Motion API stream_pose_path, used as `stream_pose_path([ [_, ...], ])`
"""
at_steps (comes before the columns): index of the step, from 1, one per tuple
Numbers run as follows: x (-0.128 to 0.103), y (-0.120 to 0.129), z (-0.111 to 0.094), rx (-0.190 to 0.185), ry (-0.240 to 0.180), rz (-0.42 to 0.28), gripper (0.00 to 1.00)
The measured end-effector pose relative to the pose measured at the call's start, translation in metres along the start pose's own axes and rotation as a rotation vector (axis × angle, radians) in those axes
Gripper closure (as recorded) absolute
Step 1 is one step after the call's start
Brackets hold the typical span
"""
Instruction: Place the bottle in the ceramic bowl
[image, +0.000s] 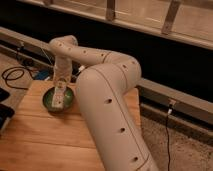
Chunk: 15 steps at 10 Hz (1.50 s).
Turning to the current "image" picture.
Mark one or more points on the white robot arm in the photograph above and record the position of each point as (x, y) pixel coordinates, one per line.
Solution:
(100, 91)

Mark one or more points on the blue object on floor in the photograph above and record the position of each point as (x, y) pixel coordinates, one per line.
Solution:
(41, 75)

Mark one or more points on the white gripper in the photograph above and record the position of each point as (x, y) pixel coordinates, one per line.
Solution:
(62, 72)

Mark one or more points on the green ceramic bowl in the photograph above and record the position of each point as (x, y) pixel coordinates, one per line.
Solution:
(68, 99)

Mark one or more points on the white plastic bottle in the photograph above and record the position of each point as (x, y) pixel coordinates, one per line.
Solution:
(58, 97)

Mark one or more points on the black device at left edge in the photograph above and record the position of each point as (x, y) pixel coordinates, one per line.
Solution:
(6, 113)

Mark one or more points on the wooden railing frame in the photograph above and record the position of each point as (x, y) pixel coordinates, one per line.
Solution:
(186, 21)

